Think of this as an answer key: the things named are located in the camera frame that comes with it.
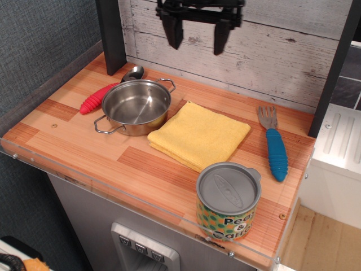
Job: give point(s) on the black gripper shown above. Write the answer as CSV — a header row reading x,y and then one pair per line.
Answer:
x,y
225,15

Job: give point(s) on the blue handled fork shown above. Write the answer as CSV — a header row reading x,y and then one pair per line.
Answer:
x,y
277,155

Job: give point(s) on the yellow folded cloth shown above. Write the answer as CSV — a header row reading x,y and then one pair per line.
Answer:
x,y
198,137

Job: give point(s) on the stainless steel pot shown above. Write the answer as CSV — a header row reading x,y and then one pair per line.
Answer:
x,y
136,108

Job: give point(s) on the peas and carrots can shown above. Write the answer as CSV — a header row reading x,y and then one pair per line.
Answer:
x,y
227,198

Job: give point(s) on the white toy sink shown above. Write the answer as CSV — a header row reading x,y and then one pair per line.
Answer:
x,y
331,183

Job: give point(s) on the grey dispenser panel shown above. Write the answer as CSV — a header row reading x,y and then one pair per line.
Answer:
x,y
139,252

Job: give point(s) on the orange black object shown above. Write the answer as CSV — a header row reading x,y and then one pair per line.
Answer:
x,y
16,255

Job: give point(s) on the red handled spoon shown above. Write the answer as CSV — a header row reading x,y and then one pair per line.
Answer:
x,y
95,99

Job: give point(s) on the dark left post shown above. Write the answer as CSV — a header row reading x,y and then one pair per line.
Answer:
x,y
112,35

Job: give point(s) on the dark post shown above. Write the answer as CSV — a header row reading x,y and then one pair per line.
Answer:
x,y
112,35
336,67

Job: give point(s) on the dark right post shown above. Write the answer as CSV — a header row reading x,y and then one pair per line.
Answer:
x,y
336,67

